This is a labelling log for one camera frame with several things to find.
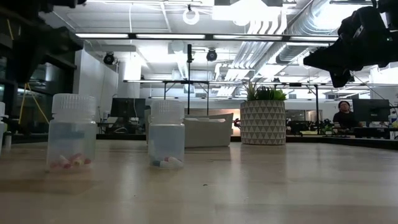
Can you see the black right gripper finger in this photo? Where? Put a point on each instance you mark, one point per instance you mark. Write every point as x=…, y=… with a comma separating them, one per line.
x=339, y=77
x=323, y=59

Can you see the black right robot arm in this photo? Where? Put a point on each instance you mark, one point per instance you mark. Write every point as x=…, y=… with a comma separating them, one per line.
x=388, y=6

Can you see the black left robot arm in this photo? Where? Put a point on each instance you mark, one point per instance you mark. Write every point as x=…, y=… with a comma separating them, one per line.
x=28, y=37

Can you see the beige plastic basket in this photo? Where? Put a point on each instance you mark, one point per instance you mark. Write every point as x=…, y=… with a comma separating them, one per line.
x=208, y=133

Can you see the clear pill bottle blue capsules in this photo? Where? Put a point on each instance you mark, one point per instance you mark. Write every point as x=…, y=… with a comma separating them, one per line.
x=166, y=133

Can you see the clear pill bottle pink capsules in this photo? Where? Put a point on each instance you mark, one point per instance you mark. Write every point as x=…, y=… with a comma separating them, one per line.
x=72, y=130

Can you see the person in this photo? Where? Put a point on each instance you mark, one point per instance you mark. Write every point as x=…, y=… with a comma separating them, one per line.
x=345, y=116

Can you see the black computer monitor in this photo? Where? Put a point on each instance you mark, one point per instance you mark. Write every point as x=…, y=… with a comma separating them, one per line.
x=127, y=107
x=370, y=109

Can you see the small green desk plant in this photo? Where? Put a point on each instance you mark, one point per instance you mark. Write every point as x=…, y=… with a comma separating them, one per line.
x=326, y=128

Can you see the green potted plant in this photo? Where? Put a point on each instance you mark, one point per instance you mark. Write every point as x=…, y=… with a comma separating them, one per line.
x=264, y=93

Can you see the triangle patterned planter pot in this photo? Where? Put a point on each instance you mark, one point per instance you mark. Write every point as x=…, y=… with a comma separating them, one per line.
x=262, y=123

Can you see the round black spotlight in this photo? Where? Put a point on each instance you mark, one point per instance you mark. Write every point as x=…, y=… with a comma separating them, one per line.
x=109, y=58
x=211, y=55

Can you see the small white bottle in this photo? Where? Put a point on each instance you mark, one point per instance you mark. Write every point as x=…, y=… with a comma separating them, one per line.
x=7, y=140

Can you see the silver ventilation duct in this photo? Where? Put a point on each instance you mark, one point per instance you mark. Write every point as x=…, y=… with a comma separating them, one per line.
x=298, y=31

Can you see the black camera pole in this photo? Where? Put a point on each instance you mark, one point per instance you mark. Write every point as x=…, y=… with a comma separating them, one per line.
x=189, y=77

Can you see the black rail with light strips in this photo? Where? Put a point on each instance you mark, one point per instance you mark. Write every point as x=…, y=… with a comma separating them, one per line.
x=174, y=36

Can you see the black metal table frame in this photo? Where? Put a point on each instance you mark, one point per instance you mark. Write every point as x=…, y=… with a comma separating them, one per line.
x=174, y=82

